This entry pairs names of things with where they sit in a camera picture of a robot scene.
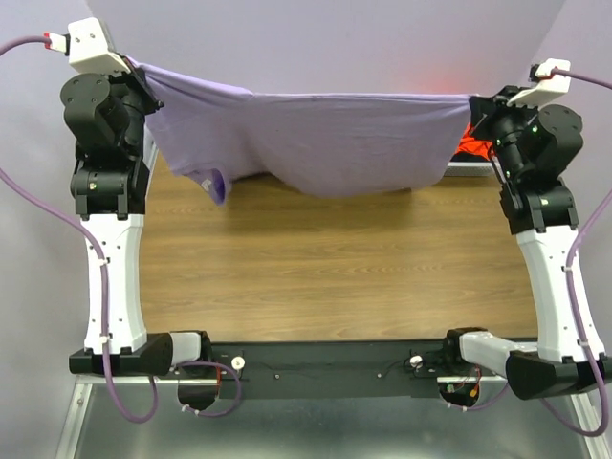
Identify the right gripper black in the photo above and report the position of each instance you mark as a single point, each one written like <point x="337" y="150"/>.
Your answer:
<point x="487" y="109"/>

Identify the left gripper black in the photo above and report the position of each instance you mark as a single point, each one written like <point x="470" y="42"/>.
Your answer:
<point x="135" y="80"/>

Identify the purple t shirt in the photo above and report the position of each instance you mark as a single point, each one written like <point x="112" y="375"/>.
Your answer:
<point x="327" y="145"/>

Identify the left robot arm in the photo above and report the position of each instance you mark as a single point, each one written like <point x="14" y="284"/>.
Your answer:
<point x="114" y="156"/>

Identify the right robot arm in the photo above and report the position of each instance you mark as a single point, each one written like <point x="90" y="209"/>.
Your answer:
<point x="533" y="141"/>

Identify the orange t shirt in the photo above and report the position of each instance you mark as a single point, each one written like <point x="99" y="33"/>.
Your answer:
<point x="470" y="143"/>

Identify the white plastic laundry basket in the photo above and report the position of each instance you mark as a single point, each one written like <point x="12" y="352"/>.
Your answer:
<point x="469" y="169"/>

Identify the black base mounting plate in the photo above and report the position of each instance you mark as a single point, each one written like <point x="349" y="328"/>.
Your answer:
<point x="341" y="369"/>

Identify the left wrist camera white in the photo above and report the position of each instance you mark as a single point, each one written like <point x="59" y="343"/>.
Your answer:
<point x="89" y="48"/>

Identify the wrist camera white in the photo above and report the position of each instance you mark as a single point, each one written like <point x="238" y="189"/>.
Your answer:
<point x="89" y="48"/>
<point x="550" y="82"/>

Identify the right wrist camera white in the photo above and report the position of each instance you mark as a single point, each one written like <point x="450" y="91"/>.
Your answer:
<point x="550" y="82"/>

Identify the aluminium frame rail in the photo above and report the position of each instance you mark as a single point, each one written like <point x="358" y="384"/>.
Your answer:
<point x="92" y="379"/>

